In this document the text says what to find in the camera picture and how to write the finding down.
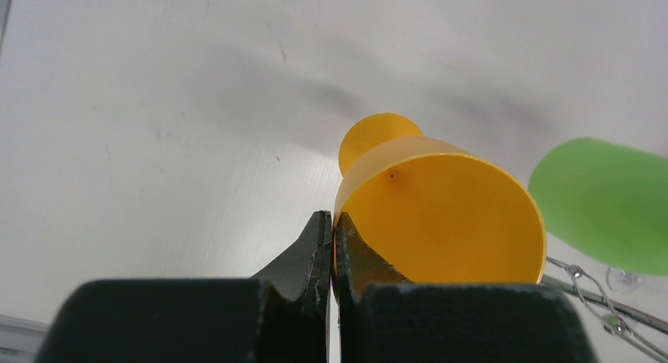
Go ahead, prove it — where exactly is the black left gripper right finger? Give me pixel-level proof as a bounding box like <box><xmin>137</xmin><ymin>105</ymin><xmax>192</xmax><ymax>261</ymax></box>
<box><xmin>332</xmin><ymin>212</ymin><xmax>410</xmax><ymax>362</ymax></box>

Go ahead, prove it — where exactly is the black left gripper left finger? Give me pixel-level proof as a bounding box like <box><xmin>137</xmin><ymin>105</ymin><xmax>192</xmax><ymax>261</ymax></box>
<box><xmin>252</xmin><ymin>210</ymin><xmax>332</xmax><ymax>362</ymax></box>

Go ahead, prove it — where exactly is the orange wine glass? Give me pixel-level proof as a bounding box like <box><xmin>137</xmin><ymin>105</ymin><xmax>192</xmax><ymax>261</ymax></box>
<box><xmin>334</xmin><ymin>113</ymin><xmax>547</xmax><ymax>284</ymax></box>

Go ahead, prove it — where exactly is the green wine glass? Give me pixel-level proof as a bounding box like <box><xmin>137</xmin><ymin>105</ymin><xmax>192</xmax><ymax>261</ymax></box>
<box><xmin>528</xmin><ymin>137</ymin><xmax>667</xmax><ymax>276</ymax></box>

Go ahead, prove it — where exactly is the chrome wine glass rack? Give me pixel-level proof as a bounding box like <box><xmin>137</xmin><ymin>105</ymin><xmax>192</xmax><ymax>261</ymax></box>
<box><xmin>540</xmin><ymin>257</ymin><xmax>667</xmax><ymax>362</ymax></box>

